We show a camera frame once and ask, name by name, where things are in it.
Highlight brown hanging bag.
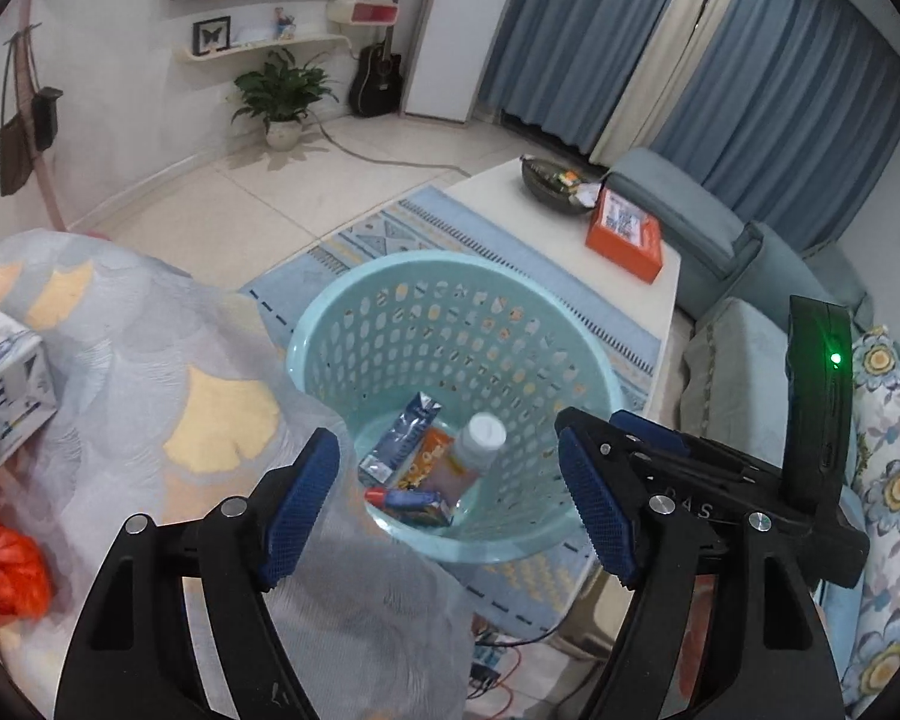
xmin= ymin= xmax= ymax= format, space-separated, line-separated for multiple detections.
xmin=0 ymin=34 xmax=35 ymax=198

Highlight white cardboard box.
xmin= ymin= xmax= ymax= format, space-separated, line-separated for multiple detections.
xmin=0 ymin=292 xmax=57 ymax=470

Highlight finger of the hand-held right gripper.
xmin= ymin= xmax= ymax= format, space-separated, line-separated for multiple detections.
xmin=610 ymin=410 xmax=788 ymax=482
xmin=634 ymin=456 xmax=794 ymax=533

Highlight orange plastic bag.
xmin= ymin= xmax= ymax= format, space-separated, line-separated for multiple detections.
xmin=0 ymin=439 xmax=52 ymax=623

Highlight blue curtain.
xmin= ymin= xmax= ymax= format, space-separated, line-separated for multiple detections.
xmin=480 ymin=0 xmax=721 ymax=155
xmin=649 ymin=0 xmax=900 ymax=256

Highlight white coffee table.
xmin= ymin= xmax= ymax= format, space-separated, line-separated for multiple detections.
xmin=442 ymin=157 xmax=682 ymax=410

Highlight dark bowl with snacks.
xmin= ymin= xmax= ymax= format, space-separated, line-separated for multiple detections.
xmin=521 ymin=155 xmax=601 ymax=211

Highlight curved white wall shelf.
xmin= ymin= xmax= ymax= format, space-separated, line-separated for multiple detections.
xmin=176 ymin=31 xmax=350 ymax=61

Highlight framed butterfly picture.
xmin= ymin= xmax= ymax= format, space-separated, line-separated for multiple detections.
xmin=192 ymin=16 xmax=232 ymax=57

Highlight white-capped bottle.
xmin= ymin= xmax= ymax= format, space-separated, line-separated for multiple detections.
xmin=427 ymin=412 xmax=508 ymax=507

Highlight fan-pattern tablecloth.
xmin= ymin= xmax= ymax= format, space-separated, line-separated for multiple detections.
xmin=0 ymin=229 xmax=473 ymax=720

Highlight black acoustic guitar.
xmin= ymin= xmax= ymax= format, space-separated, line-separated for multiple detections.
xmin=349 ymin=0 xmax=404 ymax=119

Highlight blue drink carton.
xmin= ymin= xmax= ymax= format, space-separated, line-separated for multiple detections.
xmin=358 ymin=392 xmax=443 ymax=485

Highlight tangled floor wires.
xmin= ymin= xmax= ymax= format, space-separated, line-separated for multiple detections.
xmin=469 ymin=619 xmax=567 ymax=720

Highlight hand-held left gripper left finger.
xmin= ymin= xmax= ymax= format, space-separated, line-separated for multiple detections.
xmin=52 ymin=427 xmax=342 ymax=720

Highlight orange tissue box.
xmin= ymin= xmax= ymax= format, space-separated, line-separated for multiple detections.
xmin=585 ymin=187 xmax=662 ymax=284

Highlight red and white wall box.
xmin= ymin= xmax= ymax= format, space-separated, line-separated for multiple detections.
xmin=326 ymin=0 xmax=400 ymax=27

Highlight blue patterned rug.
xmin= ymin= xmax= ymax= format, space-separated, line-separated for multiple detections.
xmin=238 ymin=180 xmax=661 ymax=642

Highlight floral cushion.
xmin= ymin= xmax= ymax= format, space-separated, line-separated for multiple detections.
xmin=832 ymin=326 xmax=900 ymax=720

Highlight blue-grey sofa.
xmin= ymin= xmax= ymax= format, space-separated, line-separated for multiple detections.
xmin=604 ymin=146 xmax=900 ymax=720

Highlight grey-green cushion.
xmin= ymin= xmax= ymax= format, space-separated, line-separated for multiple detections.
xmin=679 ymin=298 xmax=803 ymax=440

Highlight red-blue tube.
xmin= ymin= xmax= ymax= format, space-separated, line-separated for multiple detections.
xmin=365 ymin=486 xmax=455 ymax=526

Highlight black hanging bag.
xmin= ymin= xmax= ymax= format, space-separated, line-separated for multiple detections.
xmin=34 ymin=88 xmax=65 ymax=151

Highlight grey floor cable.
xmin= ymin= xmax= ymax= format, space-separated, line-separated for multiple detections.
xmin=311 ymin=109 xmax=470 ymax=167

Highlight orange snack packet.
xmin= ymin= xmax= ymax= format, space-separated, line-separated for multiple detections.
xmin=394 ymin=426 xmax=458 ymax=492

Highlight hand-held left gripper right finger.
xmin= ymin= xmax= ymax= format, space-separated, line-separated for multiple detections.
xmin=555 ymin=409 xmax=848 ymax=720

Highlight teal plastic basket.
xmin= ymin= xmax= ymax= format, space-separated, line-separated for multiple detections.
xmin=285 ymin=251 xmax=625 ymax=565

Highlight white standing air conditioner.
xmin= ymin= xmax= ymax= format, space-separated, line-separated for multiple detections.
xmin=401 ymin=0 xmax=530 ymax=123

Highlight pink coat rack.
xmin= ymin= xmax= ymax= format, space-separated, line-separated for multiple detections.
xmin=4 ymin=0 xmax=70 ymax=235

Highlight potted green plant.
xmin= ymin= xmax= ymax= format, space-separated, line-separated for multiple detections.
xmin=231 ymin=47 xmax=340 ymax=149

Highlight cream curtain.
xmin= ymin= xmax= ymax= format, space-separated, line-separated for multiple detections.
xmin=591 ymin=0 xmax=758 ymax=166

